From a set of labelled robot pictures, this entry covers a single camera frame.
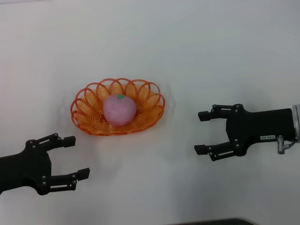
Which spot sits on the black robot torso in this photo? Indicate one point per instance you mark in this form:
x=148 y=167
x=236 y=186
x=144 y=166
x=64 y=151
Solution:
x=211 y=222

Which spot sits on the orange woven plastic basket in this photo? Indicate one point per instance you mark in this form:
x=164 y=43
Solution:
x=93 y=100

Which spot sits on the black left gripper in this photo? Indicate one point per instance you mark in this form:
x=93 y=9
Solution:
x=25 y=168

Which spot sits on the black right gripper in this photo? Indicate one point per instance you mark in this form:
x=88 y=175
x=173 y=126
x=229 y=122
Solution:
x=257 y=126

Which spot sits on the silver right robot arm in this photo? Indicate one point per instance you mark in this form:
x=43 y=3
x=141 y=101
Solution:
x=297 y=122

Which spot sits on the pink toy peach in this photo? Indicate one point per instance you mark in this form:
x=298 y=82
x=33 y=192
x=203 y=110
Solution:
x=119 y=110

